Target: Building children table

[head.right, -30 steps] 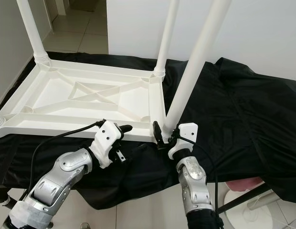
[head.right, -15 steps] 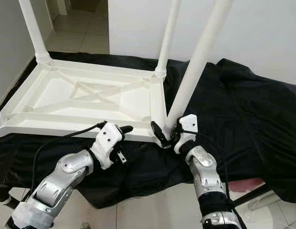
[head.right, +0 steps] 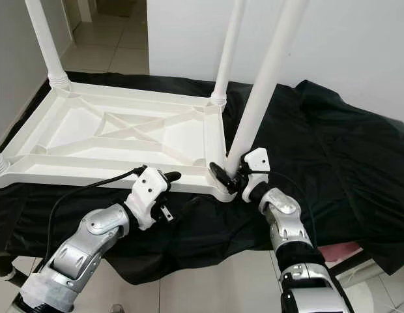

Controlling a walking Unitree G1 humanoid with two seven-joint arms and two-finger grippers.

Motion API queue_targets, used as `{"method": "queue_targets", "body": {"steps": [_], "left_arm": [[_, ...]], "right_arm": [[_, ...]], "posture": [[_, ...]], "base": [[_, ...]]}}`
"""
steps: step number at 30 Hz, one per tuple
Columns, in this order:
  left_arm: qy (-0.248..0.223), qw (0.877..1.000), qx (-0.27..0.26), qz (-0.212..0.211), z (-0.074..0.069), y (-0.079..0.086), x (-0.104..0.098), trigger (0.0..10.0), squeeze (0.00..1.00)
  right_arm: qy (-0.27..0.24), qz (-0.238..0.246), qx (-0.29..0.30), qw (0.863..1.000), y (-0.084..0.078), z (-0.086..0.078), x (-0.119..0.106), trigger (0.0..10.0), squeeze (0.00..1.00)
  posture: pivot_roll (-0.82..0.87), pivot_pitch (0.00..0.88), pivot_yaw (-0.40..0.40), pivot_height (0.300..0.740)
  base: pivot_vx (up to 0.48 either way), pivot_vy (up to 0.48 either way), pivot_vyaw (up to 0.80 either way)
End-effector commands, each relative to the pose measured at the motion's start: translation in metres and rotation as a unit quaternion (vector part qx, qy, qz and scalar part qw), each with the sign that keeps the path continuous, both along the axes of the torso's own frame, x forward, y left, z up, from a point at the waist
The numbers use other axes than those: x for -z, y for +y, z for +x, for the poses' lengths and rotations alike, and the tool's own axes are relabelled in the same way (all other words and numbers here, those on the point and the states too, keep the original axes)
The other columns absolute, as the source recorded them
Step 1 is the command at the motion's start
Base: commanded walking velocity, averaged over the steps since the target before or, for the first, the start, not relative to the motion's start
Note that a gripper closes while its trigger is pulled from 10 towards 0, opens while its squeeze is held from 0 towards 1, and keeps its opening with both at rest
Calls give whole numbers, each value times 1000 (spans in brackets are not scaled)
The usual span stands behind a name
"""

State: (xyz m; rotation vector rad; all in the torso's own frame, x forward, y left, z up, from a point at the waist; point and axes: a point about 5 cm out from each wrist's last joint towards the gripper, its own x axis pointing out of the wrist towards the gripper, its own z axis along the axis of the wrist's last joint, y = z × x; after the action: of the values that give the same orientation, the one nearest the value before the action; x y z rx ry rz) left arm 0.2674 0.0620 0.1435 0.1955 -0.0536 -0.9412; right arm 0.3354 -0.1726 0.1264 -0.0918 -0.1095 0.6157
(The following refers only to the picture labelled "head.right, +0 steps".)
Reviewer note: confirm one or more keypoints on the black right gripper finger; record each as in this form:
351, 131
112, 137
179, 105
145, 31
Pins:
221, 177

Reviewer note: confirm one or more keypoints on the white plastic table leg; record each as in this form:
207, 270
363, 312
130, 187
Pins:
229, 45
0, 166
45, 39
270, 78

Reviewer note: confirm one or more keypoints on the white plastic table top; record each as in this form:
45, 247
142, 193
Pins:
72, 130

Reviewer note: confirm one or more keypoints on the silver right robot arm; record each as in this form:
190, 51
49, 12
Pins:
287, 222

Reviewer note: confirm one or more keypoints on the black cloth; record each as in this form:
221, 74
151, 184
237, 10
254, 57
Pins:
345, 163

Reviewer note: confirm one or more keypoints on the pink plastic seat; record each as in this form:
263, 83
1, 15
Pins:
345, 248

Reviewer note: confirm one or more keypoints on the black metal pole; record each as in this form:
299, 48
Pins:
16, 277

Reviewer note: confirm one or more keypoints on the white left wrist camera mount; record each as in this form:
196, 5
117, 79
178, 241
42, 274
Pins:
150, 189

